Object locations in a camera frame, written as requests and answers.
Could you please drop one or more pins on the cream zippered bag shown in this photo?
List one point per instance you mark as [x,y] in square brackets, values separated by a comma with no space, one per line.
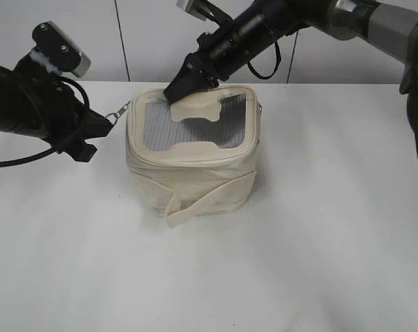
[194,157]

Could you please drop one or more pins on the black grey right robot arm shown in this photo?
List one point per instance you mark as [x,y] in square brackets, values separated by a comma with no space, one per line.
[391,29]

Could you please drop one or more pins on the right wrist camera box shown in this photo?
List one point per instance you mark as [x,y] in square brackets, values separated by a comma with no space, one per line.
[204,10]

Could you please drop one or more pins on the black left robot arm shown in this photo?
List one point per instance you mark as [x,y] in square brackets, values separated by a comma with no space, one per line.
[11,98]

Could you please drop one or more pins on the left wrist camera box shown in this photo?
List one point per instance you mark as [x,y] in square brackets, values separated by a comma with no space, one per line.
[55,51]

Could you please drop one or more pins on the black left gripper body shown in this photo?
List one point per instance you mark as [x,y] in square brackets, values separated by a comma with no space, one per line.
[54,107]

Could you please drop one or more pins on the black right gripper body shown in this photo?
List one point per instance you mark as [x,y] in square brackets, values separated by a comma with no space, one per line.
[237,41]

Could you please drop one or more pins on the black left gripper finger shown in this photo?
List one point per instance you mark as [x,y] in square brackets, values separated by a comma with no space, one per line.
[95,126]
[78,149]

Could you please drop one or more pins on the silver zipper pull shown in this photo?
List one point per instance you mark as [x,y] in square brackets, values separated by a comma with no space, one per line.
[114,117]

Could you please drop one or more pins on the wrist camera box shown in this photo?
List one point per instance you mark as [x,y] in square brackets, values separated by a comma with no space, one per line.
[204,10]
[55,51]

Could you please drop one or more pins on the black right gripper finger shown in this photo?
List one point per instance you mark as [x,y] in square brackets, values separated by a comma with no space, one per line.
[195,75]

